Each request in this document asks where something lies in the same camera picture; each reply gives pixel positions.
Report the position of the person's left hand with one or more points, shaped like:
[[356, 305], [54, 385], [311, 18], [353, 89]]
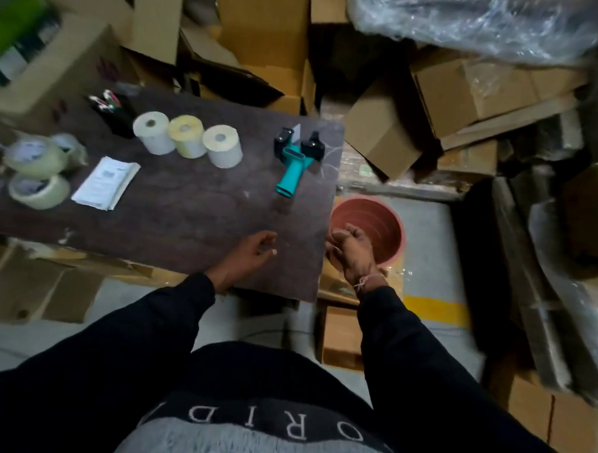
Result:
[[238, 264]]

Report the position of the person's right hand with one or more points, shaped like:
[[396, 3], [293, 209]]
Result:
[[353, 260]]

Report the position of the person's left thumb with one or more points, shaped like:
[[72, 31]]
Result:
[[267, 253]]

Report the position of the person's right fingers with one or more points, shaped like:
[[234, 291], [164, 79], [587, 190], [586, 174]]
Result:
[[344, 234]]

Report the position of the person's right forearm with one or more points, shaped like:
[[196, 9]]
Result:
[[403, 337]]

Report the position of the person's left forearm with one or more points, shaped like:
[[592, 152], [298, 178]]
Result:
[[161, 316]]

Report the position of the terracotta plastic bucket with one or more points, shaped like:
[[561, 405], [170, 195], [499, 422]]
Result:
[[378, 227]]

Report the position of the teal tape dispenser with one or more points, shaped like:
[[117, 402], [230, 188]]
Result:
[[296, 162]]

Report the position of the small tilted cardboard box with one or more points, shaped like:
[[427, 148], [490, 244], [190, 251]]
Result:
[[379, 133]]

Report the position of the cream label roll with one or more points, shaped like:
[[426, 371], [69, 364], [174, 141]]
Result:
[[222, 145]]

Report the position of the yellow label roll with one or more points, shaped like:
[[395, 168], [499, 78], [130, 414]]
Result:
[[186, 135]]

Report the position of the black and grey sweater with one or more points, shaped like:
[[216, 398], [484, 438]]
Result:
[[256, 410]]

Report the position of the white label roll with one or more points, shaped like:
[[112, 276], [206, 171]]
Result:
[[153, 132]]

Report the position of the white paper packet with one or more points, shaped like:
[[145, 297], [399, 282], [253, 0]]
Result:
[[105, 182]]

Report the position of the stack of wrapped flat cartons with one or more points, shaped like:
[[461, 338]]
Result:
[[534, 273]]

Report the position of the black pen holder with markers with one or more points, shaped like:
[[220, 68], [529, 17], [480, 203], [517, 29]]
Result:
[[113, 113]]

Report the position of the tall open cardboard box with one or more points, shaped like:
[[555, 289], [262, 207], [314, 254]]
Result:
[[268, 29]]

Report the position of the clear packing tape roll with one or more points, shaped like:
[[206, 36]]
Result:
[[72, 147], [35, 157], [38, 190]]

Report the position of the flattened cardboard sheet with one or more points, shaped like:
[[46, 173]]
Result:
[[34, 286]]

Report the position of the brown cardboard box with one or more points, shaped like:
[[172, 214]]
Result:
[[594, 217]]

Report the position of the clear plastic-wrapped bundle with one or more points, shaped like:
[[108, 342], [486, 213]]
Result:
[[476, 21]]

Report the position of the open cardboard box flap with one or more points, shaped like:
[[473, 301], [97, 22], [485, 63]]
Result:
[[145, 14]]

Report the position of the cardboard box with green packs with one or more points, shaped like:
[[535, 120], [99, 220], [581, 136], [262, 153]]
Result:
[[63, 70]]

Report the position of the taped cardboard box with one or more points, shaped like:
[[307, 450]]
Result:
[[557, 423]]

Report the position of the group of green packs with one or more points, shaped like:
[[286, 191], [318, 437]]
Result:
[[15, 33]]

